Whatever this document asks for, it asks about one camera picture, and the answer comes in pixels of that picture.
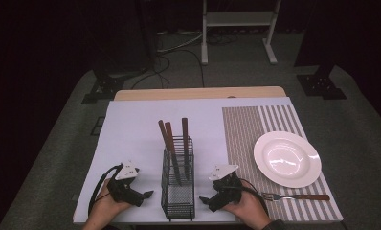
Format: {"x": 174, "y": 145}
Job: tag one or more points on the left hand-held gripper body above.
{"x": 124, "y": 191}

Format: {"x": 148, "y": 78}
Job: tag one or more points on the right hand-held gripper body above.
{"x": 227, "y": 191}

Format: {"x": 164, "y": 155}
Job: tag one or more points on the person's left hand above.
{"x": 104, "y": 207}

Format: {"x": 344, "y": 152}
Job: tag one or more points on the person's right hand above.
{"x": 251, "y": 209}

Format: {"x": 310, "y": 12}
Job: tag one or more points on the white table cover sheet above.
{"x": 131, "y": 134}

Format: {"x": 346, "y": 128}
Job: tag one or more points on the striped placemat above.
{"x": 242, "y": 134}

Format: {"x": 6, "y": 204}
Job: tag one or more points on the white plate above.
{"x": 287, "y": 159}

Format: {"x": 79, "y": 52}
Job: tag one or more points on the black stand base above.
{"x": 322, "y": 84}
{"x": 104, "y": 87}

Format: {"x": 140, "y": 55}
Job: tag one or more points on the white metal stand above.
{"x": 238, "y": 18}

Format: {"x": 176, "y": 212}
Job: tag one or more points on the small black floor frame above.
{"x": 98, "y": 126}

